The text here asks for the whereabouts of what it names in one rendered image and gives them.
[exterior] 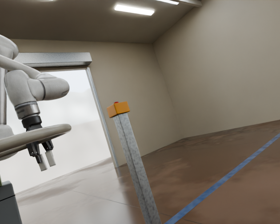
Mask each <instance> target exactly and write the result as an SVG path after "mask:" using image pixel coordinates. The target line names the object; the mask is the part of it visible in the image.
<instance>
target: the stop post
mask: <svg viewBox="0 0 280 224"><path fill-rule="evenodd" d="M107 111H108V115H109V118H112V117H113V119H114V122H115V125H116V129H117V132H118V135H119V138H120V142H121V145H122V148H123V151H124V155H125V158H126V161H127V164H128V168H129V171H130V174H131V177H132V181H133V184H134V187H135V191H136V194H137V197H138V200H139V203H140V207H141V210H142V213H143V216H144V220H145V223H146V224H162V223H161V220H160V217H159V213H158V211H157V207H156V204H155V201H154V198H153V195H152V191H151V188H150V185H149V182H148V178H147V175H146V172H145V169H144V166H143V162H142V159H141V157H140V153H139V150H138V147H137V144H136V140H135V137H134V134H133V131H132V127H131V124H130V121H129V118H128V115H127V113H128V112H129V111H130V109H129V106H128V102H127V101H125V102H120V103H115V104H113V105H111V106H109V107H107Z"/></svg>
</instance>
